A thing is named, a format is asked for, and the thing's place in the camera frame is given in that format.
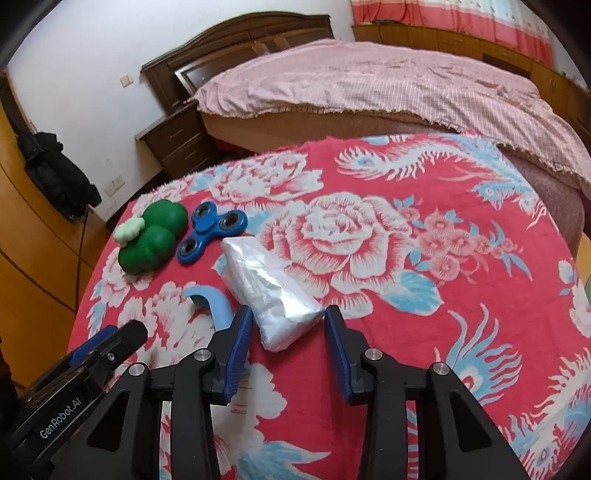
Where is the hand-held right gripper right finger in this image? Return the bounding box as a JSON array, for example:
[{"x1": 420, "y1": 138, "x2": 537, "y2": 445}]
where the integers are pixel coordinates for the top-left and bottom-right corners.
[{"x1": 323, "y1": 305, "x2": 532, "y2": 480}]

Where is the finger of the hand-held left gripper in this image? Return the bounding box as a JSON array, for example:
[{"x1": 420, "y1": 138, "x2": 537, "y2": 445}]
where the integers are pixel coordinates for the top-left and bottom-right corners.
[
  {"x1": 90, "y1": 320, "x2": 148, "y2": 370},
  {"x1": 67, "y1": 325, "x2": 120, "y2": 365}
]

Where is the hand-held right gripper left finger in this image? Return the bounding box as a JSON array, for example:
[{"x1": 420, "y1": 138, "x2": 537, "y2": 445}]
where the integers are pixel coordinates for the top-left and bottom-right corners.
[{"x1": 76, "y1": 305, "x2": 254, "y2": 480}]

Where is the light blue plastic hook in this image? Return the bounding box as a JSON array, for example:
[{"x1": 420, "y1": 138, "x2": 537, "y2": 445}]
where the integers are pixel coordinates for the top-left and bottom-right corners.
[{"x1": 184, "y1": 285, "x2": 234, "y2": 333}]

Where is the red floral tablecloth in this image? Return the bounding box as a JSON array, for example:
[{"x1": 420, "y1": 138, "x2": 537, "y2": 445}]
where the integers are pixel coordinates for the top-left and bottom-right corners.
[{"x1": 67, "y1": 131, "x2": 591, "y2": 480}]

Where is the wooden wardrobe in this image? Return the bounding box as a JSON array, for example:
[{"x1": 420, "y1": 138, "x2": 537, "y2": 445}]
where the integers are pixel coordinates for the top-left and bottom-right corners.
[{"x1": 0, "y1": 69, "x2": 112, "y2": 393}]

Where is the green pepper toy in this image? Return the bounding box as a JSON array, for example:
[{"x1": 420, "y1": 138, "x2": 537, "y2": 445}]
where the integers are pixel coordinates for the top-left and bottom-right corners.
[{"x1": 113, "y1": 199, "x2": 188, "y2": 275}]

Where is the blue fidget spinner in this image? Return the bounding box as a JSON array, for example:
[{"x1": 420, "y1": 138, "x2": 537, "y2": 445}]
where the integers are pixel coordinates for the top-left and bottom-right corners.
[{"x1": 177, "y1": 203, "x2": 249, "y2": 267}]

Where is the black jacket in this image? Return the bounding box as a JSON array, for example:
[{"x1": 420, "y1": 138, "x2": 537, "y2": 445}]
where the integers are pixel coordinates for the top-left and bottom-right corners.
[{"x1": 17, "y1": 131, "x2": 102, "y2": 222}]

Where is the dark wooden nightstand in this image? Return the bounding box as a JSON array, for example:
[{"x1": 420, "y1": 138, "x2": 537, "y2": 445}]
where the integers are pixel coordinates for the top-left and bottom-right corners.
[{"x1": 135, "y1": 100, "x2": 218, "y2": 178}]

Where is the bed with pink blanket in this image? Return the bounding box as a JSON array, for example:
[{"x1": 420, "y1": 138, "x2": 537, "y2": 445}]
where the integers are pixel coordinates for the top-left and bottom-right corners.
[{"x1": 191, "y1": 38, "x2": 591, "y2": 259}]

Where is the bed with pink cover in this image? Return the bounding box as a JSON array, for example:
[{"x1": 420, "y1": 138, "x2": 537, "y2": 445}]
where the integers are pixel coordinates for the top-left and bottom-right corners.
[{"x1": 191, "y1": 38, "x2": 591, "y2": 178}]

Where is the dark wooden headboard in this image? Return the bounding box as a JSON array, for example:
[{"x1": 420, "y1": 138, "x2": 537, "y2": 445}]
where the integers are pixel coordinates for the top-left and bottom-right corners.
[{"x1": 141, "y1": 11, "x2": 334, "y2": 114}]

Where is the cream and red curtain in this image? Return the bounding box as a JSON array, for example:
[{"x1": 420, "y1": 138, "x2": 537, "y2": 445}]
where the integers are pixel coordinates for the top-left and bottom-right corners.
[{"x1": 351, "y1": 0, "x2": 555, "y2": 65}]

